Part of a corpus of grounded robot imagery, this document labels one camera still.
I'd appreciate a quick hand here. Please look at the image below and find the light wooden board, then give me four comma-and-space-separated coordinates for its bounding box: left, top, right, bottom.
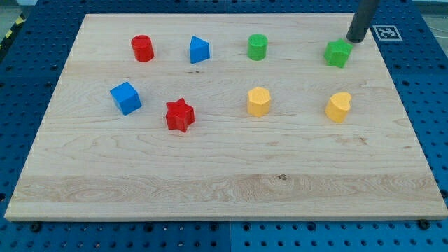
5, 13, 447, 221

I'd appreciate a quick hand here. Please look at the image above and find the green cylinder block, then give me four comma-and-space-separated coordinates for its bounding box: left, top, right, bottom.
247, 34, 268, 61

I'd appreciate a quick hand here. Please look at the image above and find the red cylinder block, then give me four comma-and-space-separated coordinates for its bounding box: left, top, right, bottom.
131, 34, 154, 62

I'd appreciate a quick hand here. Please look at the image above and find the black bolt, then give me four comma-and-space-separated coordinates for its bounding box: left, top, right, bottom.
29, 222, 42, 233
418, 219, 431, 230

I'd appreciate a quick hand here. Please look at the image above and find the black bolt front right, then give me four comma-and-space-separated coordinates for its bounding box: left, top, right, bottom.
418, 219, 431, 230

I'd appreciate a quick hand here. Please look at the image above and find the yellow hexagon block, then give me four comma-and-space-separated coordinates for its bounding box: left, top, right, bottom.
247, 87, 271, 117

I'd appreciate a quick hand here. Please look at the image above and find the white fiducial marker tag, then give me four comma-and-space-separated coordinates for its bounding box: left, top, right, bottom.
373, 24, 403, 41

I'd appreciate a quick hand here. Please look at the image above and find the red star block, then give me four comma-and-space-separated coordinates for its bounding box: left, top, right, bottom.
165, 98, 195, 132

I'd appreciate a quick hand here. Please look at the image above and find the green star block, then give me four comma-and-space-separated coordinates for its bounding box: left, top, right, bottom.
324, 38, 353, 68

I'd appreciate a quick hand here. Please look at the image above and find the yellow heart block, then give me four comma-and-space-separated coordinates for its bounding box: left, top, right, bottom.
325, 92, 351, 123

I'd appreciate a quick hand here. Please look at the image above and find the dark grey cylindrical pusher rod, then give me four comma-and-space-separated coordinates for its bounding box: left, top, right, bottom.
346, 0, 380, 43

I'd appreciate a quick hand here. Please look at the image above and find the black bolt front left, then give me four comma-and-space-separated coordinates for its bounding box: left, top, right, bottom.
29, 222, 42, 233

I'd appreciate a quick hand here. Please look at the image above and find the blue triangle block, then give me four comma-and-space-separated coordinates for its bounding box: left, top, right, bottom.
189, 36, 211, 64

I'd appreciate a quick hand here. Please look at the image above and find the blue cube block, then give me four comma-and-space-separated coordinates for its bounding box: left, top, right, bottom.
110, 82, 142, 116

